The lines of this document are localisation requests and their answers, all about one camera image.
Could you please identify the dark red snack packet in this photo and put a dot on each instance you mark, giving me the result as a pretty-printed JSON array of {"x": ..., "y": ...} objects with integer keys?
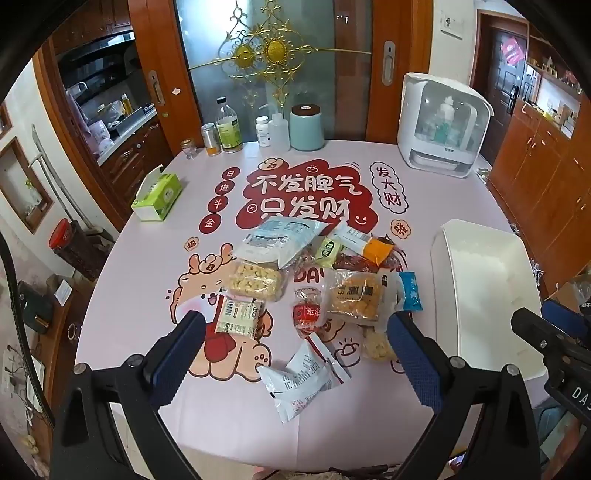
[{"x": 353, "y": 264}]

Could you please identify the white squeeze bottle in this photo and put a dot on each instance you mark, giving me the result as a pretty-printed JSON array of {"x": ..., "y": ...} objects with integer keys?
[{"x": 279, "y": 131}]

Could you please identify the small clear pale snack packet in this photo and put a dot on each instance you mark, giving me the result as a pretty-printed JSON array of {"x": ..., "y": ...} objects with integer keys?
[{"x": 376, "y": 344}]

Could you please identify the white wall switch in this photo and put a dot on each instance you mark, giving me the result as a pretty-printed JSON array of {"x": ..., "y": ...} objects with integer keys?
[{"x": 451, "y": 24}]

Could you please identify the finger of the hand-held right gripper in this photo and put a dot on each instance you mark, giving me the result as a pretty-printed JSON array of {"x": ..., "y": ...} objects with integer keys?
[
  {"x": 563, "y": 310},
  {"x": 554, "y": 341}
]

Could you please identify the metal can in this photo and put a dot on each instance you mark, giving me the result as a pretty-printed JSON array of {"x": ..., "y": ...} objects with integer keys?
[{"x": 210, "y": 138}]

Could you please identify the blue snowflake candy packet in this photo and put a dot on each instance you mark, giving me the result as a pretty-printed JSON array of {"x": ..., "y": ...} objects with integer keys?
[{"x": 410, "y": 290}]

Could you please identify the green tissue box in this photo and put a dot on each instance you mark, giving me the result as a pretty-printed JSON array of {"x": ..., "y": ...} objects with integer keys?
[{"x": 159, "y": 194}]

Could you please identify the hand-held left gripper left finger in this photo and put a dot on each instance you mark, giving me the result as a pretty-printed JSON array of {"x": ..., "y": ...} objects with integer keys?
[{"x": 178, "y": 357}]

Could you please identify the glass bottle with green label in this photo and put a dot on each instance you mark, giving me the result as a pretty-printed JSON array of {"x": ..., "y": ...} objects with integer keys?
[{"x": 229, "y": 129}]

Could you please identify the red lid jar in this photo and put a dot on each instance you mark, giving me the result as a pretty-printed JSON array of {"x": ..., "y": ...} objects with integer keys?
[{"x": 62, "y": 233}]

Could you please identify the large light blue snack bag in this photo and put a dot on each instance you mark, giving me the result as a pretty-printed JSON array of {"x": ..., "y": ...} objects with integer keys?
[{"x": 277, "y": 240}]

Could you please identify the white countertop sterilizer cabinet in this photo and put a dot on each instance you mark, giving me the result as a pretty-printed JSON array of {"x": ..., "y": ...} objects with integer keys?
[{"x": 415, "y": 120}]

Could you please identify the wooden kitchen cabinet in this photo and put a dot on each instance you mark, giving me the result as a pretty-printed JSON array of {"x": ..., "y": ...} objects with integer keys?
[{"x": 134, "y": 157}]

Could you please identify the white pill bottle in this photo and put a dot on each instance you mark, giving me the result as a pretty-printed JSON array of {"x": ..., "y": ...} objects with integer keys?
[{"x": 263, "y": 133}]

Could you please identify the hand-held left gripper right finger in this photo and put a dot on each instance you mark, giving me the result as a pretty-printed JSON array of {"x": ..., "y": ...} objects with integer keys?
[{"x": 414, "y": 362}]

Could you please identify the light blue canister brown lid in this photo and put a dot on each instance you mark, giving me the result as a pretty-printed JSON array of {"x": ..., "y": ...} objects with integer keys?
[{"x": 307, "y": 129}]

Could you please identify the white and teal bottle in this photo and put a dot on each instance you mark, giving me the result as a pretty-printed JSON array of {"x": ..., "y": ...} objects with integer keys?
[{"x": 445, "y": 122}]

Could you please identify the white crinkled snack bag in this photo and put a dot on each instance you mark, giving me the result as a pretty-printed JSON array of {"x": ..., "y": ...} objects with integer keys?
[{"x": 300, "y": 374}]

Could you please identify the dark brown door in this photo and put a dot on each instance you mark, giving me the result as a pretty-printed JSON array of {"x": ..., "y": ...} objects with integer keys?
[{"x": 505, "y": 87}]

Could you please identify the small white green-label packet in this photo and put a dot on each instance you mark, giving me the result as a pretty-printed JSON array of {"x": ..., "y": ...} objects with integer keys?
[{"x": 238, "y": 316}]

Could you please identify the red candy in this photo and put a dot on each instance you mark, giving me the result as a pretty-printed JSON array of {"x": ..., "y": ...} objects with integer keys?
[{"x": 307, "y": 311}]

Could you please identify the large clear orange puff packet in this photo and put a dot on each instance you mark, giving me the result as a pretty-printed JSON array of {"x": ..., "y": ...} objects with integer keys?
[{"x": 355, "y": 295}]

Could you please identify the small yellow-green snack packet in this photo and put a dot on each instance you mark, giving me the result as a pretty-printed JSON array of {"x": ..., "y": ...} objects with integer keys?
[{"x": 327, "y": 251}]

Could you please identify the white plastic storage tray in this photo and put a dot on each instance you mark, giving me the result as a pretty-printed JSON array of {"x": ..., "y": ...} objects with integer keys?
[{"x": 480, "y": 286}]

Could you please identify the small glass jar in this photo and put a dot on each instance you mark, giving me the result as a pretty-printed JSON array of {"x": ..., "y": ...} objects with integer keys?
[{"x": 189, "y": 150}]

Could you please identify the wooden wall cabinet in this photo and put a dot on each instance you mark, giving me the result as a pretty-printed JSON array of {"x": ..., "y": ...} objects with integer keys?
[{"x": 540, "y": 184}]

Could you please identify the pale yellow biscuit packet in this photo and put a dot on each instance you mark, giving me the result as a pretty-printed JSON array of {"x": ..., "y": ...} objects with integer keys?
[{"x": 254, "y": 279}]

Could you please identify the glass door with gold ornament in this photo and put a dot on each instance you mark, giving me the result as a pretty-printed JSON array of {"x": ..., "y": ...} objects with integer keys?
[{"x": 277, "y": 50}]

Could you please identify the white and orange snack packet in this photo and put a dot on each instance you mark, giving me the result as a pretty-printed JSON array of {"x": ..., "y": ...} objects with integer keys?
[{"x": 364, "y": 242}]

